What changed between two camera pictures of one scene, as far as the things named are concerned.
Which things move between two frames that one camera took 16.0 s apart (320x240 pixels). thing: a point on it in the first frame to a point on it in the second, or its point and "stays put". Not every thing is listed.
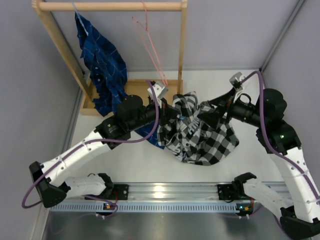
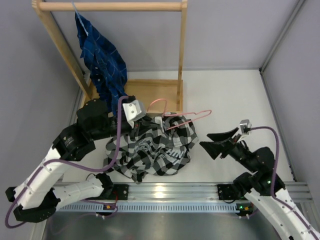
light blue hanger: (80, 19) stays put
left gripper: (166, 112) to (139, 127)
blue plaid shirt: (108, 73) stays put
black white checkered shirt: (193, 139) to (160, 145)
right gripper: (225, 104) to (214, 148)
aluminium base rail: (175, 193) stays put
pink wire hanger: (163, 77) to (180, 113)
